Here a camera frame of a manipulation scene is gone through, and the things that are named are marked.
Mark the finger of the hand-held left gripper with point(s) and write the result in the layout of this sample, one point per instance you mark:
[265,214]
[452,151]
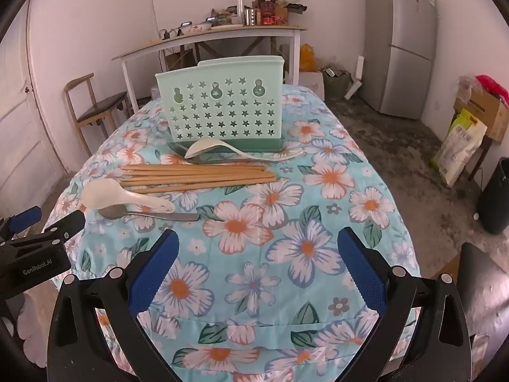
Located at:
[24,217]
[65,225]

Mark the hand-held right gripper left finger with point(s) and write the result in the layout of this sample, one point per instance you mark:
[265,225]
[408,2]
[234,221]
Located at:
[155,274]

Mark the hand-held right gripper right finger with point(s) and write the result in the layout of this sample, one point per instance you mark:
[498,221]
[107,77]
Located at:
[366,270]

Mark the metal spoon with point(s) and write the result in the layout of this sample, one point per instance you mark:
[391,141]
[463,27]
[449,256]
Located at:
[181,153]
[151,215]

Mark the pile of wooden chopsticks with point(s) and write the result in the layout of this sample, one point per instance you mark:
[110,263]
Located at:
[199,177]

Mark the mint green utensil holder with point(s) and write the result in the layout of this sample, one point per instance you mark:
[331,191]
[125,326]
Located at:
[222,103]

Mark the white door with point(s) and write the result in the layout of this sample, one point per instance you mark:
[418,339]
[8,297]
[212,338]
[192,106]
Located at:
[24,119]

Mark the floral blue blanket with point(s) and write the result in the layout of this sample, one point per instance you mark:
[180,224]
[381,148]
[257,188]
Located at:
[258,227]

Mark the wooden chair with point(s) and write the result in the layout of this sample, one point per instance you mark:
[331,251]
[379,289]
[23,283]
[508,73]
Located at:
[101,107]

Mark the black glossy object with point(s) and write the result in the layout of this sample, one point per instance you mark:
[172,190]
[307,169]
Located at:
[487,298]

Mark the black bin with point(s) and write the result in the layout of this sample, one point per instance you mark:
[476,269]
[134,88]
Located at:
[495,199]

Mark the white and yellow sack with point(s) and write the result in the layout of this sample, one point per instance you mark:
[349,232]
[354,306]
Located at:
[461,147]

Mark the green sack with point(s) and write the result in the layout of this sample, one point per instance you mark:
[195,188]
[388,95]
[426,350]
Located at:
[336,83]

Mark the white box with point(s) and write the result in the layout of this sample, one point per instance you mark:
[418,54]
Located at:
[312,83]

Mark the white pipe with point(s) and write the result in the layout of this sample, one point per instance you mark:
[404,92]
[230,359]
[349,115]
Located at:
[356,75]

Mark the large cardboard box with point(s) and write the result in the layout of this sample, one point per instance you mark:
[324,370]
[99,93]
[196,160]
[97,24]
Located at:
[485,111]

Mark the orange plastic bag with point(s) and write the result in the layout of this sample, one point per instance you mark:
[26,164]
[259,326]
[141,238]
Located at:
[308,57]

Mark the red cloth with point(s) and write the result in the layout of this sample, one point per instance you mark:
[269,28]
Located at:
[493,87]

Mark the grey refrigerator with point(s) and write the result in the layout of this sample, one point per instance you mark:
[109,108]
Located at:
[397,47]

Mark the white table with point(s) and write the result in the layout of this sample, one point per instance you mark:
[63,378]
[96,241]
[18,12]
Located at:
[206,38]

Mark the metal cup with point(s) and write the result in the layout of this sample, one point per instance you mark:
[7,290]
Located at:
[249,16]

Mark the red label bottle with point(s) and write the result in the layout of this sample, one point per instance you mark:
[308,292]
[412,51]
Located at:
[267,14]

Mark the tall clear bottle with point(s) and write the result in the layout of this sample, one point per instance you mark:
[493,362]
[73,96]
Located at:
[240,10]

